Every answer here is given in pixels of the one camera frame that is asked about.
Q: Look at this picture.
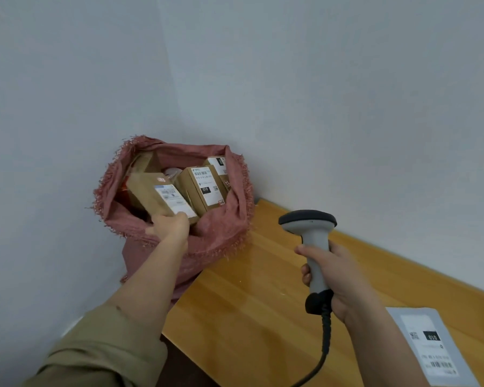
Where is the person's right hand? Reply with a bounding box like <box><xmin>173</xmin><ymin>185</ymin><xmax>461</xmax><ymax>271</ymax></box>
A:
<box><xmin>294</xmin><ymin>240</ymin><xmax>383</xmax><ymax>325</ymax></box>

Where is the person's left hand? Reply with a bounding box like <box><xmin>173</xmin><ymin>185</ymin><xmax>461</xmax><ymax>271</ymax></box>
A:
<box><xmin>145</xmin><ymin>211</ymin><xmax>190</xmax><ymax>249</ymax></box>

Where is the long brown labelled cardboard box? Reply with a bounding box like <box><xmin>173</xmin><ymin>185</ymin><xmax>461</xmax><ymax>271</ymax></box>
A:
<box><xmin>125</xmin><ymin>172</ymin><xmax>199</xmax><ymax>225</ymax></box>

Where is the grey barcode scanner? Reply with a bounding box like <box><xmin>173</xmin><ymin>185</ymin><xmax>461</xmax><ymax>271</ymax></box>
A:
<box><xmin>278</xmin><ymin>210</ymin><xmax>338</xmax><ymax>316</ymax></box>

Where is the person's left forearm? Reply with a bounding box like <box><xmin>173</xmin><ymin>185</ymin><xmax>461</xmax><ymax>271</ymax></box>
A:
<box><xmin>104</xmin><ymin>234</ymin><xmax>189</xmax><ymax>344</ymax></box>

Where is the person's right forearm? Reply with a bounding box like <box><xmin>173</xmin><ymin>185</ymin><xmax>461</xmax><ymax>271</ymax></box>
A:
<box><xmin>344</xmin><ymin>297</ymin><xmax>430</xmax><ymax>387</ymax></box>

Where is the brown cardboard box black sticker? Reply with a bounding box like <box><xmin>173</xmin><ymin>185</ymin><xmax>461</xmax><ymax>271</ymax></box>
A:
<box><xmin>173</xmin><ymin>164</ymin><xmax>229</xmax><ymax>217</ymax></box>

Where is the pink woven frayed sack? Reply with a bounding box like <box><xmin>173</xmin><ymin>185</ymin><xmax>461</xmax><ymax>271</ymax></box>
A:
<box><xmin>91</xmin><ymin>134</ymin><xmax>255</xmax><ymax>305</ymax></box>

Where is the small brown labelled cardboard box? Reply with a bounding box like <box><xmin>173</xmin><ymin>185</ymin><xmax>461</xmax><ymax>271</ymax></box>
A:
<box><xmin>203</xmin><ymin>156</ymin><xmax>232</xmax><ymax>192</ymax></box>

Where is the plain brown paper parcel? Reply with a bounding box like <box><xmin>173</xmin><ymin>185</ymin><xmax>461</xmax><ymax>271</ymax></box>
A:
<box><xmin>124</xmin><ymin>151</ymin><xmax>162</xmax><ymax>178</ymax></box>

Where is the olive green sleeve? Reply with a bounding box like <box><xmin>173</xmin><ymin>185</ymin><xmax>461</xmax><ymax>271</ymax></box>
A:
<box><xmin>22</xmin><ymin>304</ymin><xmax>168</xmax><ymax>387</ymax></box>

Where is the grey labelled mailer bag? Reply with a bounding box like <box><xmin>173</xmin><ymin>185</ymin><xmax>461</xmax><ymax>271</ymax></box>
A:
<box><xmin>386</xmin><ymin>307</ymin><xmax>481</xmax><ymax>387</ymax></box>

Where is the black scanner cable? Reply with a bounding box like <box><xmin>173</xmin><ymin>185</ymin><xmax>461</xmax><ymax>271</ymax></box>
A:
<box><xmin>290</xmin><ymin>304</ymin><xmax>334</xmax><ymax>387</ymax></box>

